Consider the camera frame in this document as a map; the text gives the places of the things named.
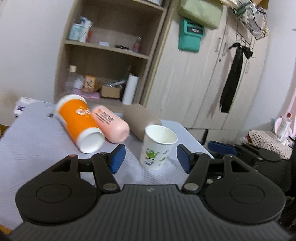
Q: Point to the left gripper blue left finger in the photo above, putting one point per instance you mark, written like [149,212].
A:
[105,165]

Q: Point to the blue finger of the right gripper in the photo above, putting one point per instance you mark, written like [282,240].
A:
[221,148]

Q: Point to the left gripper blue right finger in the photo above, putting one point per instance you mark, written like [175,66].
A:
[196,166]

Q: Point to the white leaf-pattern paper cup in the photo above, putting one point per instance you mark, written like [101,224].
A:
[157,144]

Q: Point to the pink cup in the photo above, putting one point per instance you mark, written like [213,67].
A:
[115,129]

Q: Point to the taupe brown cup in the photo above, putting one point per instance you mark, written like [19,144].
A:
[138,118]

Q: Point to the orange white paper cup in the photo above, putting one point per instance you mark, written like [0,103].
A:
[75,116]

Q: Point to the white lotion bottle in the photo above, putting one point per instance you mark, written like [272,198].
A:
[283,127]

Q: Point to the black hanging ribbon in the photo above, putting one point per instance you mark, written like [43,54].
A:
[233,78]

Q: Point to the wooden wardrobe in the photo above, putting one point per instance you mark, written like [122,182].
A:
[186,87]

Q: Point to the pink cloth on shelf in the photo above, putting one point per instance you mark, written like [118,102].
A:
[94,95]

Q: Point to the small cardboard box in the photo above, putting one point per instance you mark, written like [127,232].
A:
[110,92]

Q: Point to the white patterned tablecloth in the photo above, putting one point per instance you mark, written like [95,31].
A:
[35,141]

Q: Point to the orange patterned small box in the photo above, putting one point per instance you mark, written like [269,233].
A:
[89,84]

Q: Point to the white paper towel roll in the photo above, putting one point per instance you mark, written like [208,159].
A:
[130,89]

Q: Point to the clear bottle with cream cap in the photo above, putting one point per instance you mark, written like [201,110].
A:
[69,84]

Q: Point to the white tissue pack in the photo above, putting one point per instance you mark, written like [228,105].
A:
[21,104]

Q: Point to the wooden shelf unit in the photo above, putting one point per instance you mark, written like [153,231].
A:
[108,55]

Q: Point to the teal hanging pouch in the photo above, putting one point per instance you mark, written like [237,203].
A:
[190,36]

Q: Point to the small pink bottle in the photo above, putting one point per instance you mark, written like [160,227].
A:
[136,46]

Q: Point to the green hanging bag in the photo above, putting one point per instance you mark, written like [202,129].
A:
[205,13]

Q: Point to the light blue container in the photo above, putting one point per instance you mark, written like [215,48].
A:
[75,31]

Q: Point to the white tube bottle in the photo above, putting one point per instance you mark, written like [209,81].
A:
[86,26]

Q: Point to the black wire basket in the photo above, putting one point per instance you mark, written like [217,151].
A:
[253,17]

